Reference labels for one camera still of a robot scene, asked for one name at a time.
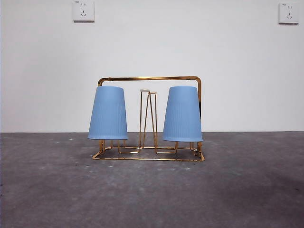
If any gold wire cup rack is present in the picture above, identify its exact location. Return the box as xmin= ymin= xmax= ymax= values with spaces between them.
xmin=92 ymin=76 xmax=206 ymax=162

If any white wall socket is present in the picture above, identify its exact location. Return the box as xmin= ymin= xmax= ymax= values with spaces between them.
xmin=278 ymin=2 xmax=300 ymax=25
xmin=73 ymin=0 xmax=95 ymax=23

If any blue ribbed plastic cup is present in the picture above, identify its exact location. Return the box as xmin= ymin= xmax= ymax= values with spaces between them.
xmin=87 ymin=85 xmax=129 ymax=140
xmin=161 ymin=85 xmax=204 ymax=143

